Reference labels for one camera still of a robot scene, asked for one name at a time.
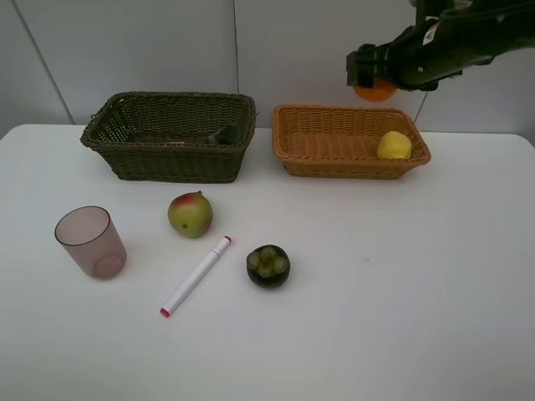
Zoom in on orange tangerine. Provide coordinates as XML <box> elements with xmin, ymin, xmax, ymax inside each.
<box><xmin>353</xmin><ymin>77</ymin><xmax>397</xmax><ymax>103</ymax></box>

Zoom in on dark green pump bottle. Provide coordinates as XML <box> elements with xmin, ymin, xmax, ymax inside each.
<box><xmin>198</xmin><ymin>124</ymin><xmax>243</xmax><ymax>145</ymax></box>

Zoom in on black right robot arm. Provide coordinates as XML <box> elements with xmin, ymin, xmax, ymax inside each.
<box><xmin>346</xmin><ymin>1</ymin><xmax>534</xmax><ymax>92</ymax></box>

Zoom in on white marker pink caps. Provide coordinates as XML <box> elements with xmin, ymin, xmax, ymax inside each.
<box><xmin>160</xmin><ymin>236</ymin><xmax>232</xmax><ymax>318</ymax></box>

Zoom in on yellow lemon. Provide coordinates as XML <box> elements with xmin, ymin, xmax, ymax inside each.
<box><xmin>376</xmin><ymin>131</ymin><xmax>412</xmax><ymax>160</ymax></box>

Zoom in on dark purple mangosteen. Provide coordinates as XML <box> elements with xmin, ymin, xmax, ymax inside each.
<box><xmin>246</xmin><ymin>245</ymin><xmax>291</xmax><ymax>289</ymax></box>

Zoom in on orange wicker basket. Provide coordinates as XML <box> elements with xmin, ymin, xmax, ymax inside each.
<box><xmin>272</xmin><ymin>104</ymin><xmax>431</xmax><ymax>180</ymax></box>

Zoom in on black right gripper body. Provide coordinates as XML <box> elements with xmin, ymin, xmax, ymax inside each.
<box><xmin>346</xmin><ymin>19</ymin><xmax>493</xmax><ymax>91</ymax></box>

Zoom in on green red mango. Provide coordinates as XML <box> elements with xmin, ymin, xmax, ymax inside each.
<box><xmin>167</xmin><ymin>191</ymin><xmax>213</xmax><ymax>238</ymax></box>

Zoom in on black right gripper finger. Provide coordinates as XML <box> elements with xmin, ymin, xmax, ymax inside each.
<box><xmin>347</xmin><ymin>71</ymin><xmax>375</xmax><ymax>89</ymax></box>
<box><xmin>393</xmin><ymin>82</ymin><xmax>421</xmax><ymax>91</ymax></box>

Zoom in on dark brown wicker basket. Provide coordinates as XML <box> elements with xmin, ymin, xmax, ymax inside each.
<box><xmin>80</xmin><ymin>92</ymin><xmax>257</xmax><ymax>184</ymax></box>

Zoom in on translucent pink plastic cup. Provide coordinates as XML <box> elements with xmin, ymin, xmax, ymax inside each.
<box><xmin>54</xmin><ymin>206</ymin><xmax>127</xmax><ymax>280</ymax></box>

